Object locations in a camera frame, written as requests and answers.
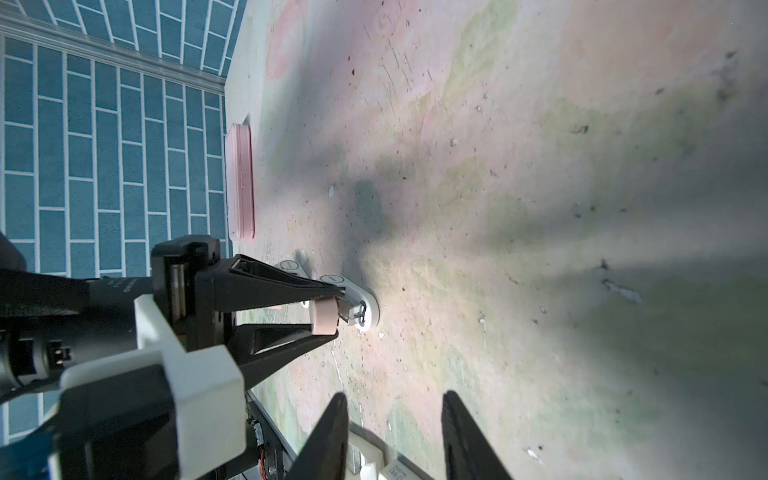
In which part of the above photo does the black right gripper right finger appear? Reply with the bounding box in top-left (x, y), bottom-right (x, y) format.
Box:
top-left (441, 390), bottom-right (513, 480)

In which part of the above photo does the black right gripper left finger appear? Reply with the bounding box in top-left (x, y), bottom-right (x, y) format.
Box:
top-left (286, 392), bottom-right (349, 480)

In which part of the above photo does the pink white stapler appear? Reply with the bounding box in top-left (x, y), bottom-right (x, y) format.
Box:
top-left (275, 251), bottom-right (380, 335)

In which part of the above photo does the pink phone case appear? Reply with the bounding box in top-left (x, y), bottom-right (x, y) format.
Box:
top-left (225, 123), bottom-right (255, 241)

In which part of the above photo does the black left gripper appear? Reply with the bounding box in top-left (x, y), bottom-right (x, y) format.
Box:
top-left (1, 235), bottom-right (344, 396)

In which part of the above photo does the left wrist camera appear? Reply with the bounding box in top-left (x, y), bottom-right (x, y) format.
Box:
top-left (0, 293), bottom-right (247, 480)

